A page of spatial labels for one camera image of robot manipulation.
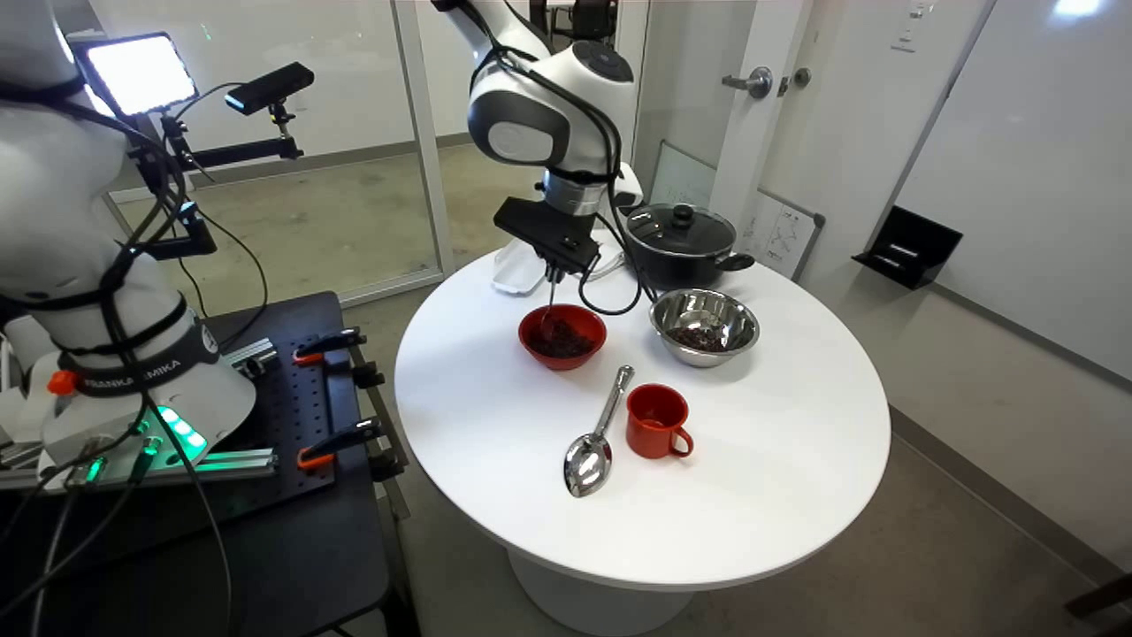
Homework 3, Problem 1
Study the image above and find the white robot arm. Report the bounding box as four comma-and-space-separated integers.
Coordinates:
430, 0, 641, 279

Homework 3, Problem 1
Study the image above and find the round white table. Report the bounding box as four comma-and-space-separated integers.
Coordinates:
394, 258, 890, 635

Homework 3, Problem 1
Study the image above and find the clear plastic container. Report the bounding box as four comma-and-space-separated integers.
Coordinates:
490, 249, 546, 298

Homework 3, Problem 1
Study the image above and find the black camera on stand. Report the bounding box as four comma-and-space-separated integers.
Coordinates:
225, 64, 313, 117

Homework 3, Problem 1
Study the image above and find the black wall tray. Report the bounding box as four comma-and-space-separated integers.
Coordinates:
861, 207, 961, 290

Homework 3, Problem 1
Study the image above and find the large silver serving spoon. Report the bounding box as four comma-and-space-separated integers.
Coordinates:
561, 366, 633, 500

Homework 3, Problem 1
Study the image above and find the bright light panel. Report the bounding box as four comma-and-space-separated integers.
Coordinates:
82, 34, 197, 117

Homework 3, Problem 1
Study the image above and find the black work cart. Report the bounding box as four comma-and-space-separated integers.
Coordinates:
0, 294, 421, 637

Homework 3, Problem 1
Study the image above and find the orange clamp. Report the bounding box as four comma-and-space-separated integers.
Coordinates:
291, 327, 368, 369
295, 423, 379, 476

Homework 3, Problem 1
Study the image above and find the black cooking pot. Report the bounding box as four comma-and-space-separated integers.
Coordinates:
624, 202, 752, 290

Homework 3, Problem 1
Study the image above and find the red mug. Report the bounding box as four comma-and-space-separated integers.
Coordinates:
626, 382, 692, 461

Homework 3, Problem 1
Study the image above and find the red bowl with beans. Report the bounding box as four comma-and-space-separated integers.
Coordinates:
515, 305, 608, 373

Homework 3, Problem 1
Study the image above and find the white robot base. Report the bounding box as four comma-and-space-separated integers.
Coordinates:
0, 0, 256, 463

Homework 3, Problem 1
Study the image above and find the small metal spoon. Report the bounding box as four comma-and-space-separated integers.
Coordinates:
542, 279, 560, 337

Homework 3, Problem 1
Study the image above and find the door handle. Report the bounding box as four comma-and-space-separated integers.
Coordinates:
720, 68, 773, 102

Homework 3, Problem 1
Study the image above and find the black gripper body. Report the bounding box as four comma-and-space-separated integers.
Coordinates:
490, 200, 596, 277

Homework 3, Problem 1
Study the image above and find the orange clamp lower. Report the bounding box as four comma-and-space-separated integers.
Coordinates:
295, 423, 379, 476

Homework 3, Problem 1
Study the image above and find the silver metal bowl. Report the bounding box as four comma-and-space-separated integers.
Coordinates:
652, 290, 760, 369

